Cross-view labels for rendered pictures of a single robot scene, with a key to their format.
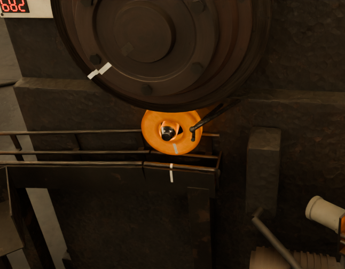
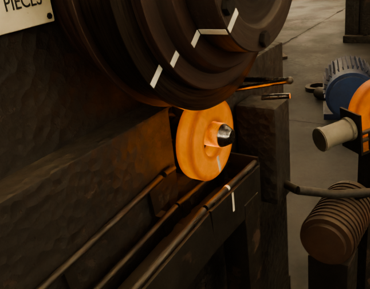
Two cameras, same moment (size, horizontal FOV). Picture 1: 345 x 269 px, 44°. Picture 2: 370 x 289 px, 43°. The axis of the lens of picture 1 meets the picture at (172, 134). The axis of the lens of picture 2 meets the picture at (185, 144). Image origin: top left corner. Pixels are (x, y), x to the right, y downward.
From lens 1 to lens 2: 1.06 m
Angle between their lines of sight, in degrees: 61
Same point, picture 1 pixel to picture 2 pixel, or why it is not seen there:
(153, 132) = (201, 151)
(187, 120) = (224, 110)
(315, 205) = (328, 131)
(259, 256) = (327, 217)
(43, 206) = not seen: outside the picture
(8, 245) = not seen: outside the picture
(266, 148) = (281, 102)
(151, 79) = (262, 24)
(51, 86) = (12, 190)
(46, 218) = not seen: outside the picture
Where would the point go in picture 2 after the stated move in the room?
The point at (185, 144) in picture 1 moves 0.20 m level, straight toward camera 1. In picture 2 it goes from (225, 149) to (335, 154)
